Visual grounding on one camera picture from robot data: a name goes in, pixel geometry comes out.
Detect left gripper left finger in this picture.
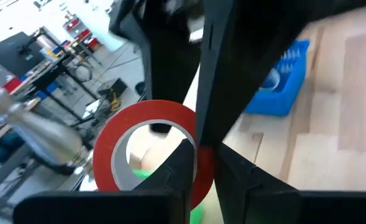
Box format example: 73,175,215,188
134,138,198,224

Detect black monitor on arm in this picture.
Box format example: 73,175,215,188
0,30,45,77

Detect black box on floor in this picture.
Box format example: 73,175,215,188
97,77,128,97

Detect shelf with red bins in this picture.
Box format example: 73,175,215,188
63,15,103,52

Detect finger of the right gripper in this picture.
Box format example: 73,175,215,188
109,0,203,134
196,0,366,147

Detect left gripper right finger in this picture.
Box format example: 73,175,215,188
213,142,302,224

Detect green plastic basket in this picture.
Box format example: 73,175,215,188
132,169,205,224

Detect red tape roll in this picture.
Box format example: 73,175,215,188
92,99,215,211

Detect blue plastic basket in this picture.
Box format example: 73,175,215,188
244,39,311,118

